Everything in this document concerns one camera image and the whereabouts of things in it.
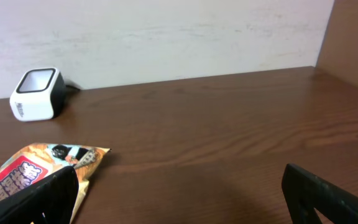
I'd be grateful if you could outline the orange noodle snack packet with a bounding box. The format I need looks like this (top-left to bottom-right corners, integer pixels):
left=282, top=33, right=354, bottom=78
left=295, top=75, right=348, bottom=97
left=0, top=144, right=109, bottom=223

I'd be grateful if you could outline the white barcode scanner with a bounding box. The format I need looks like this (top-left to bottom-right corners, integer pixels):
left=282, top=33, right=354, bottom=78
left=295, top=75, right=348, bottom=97
left=9, top=67, right=66, bottom=122

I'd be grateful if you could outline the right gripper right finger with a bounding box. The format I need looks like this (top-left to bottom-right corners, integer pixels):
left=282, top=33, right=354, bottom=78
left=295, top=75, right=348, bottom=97
left=282, top=164, right=358, bottom=223

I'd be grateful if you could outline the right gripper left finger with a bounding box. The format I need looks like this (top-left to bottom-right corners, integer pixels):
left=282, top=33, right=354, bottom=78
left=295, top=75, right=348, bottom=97
left=0, top=166, right=79, bottom=224

